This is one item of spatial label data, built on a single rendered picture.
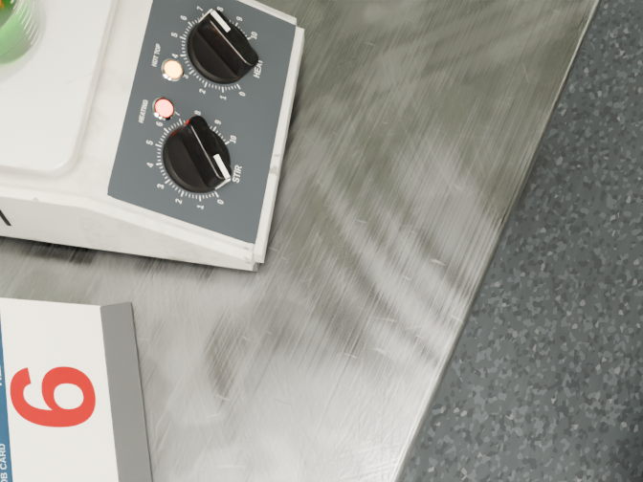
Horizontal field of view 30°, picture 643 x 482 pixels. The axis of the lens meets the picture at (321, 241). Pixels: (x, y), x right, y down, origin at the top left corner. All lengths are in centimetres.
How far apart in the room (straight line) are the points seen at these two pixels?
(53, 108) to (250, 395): 16
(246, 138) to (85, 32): 9
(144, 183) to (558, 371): 88
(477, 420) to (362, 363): 78
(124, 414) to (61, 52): 16
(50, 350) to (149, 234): 7
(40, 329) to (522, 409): 85
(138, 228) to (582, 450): 87
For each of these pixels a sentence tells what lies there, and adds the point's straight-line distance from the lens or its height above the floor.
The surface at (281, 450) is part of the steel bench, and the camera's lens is 55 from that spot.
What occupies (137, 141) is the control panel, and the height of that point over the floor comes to 81.
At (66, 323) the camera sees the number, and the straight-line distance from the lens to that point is 56.
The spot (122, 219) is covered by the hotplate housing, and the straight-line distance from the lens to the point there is 53.
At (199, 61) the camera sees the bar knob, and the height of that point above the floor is 81.
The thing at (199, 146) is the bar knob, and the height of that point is 81.
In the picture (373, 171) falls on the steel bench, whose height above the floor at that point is 75.
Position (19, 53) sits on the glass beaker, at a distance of 52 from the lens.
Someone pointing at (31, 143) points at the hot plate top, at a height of 84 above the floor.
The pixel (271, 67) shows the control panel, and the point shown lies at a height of 78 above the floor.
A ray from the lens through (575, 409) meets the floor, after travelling 134.
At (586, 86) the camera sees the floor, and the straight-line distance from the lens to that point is 149.
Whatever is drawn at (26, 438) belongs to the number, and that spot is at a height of 78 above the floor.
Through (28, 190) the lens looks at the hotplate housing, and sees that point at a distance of 53.
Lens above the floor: 129
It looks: 69 degrees down
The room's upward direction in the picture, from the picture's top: 3 degrees counter-clockwise
